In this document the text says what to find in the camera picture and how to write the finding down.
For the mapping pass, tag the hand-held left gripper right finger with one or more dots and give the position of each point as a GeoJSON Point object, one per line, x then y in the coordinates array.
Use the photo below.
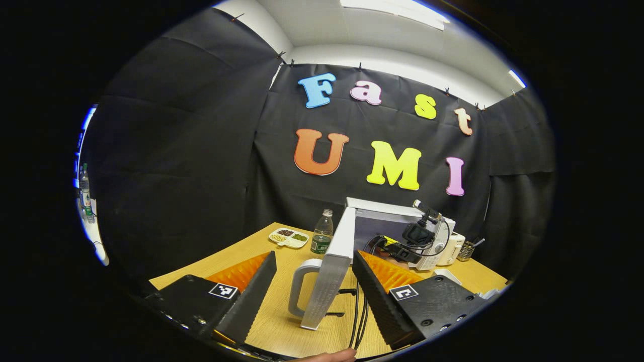
{"type": "Point", "coordinates": [377, 301]}

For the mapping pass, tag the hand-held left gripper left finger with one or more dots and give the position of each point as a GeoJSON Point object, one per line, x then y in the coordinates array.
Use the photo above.
{"type": "Point", "coordinates": [251, 296]}

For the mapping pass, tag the white microwave oven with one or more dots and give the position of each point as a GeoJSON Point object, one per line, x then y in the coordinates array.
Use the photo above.
{"type": "Point", "coordinates": [329, 281]}

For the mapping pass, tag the cream toaster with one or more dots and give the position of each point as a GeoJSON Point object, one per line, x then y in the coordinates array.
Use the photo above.
{"type": "Point", "coordinates": [454, 249]}

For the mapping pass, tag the white rectangular tray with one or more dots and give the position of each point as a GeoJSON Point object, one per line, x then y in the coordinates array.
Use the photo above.
{"type": "Point", "coordinates": [449, 275]}

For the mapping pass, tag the white divided dish with grains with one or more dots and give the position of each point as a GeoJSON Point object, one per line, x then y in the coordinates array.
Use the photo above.
{"type": "Point", "coordinates": [288, 238]}

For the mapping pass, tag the clear plastic water bottle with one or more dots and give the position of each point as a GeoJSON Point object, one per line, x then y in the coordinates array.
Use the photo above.
{"type": "Point", "coordinates": [86, 196]}
{"type": "Point", "coordinates": [322, 236]}

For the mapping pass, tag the black backdrop cloth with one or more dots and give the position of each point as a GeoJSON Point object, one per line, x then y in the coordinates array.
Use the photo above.
{"type": "Point", "coordinates": [201, 151]}

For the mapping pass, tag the small ceiling light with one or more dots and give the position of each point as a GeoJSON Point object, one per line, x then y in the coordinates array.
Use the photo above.
{"type": "Point", "coordinates": [517, 79]}

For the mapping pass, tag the ceiling light panel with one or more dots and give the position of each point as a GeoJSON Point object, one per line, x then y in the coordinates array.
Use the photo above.
{"type": "Point", "coordinates": [397, 9]}

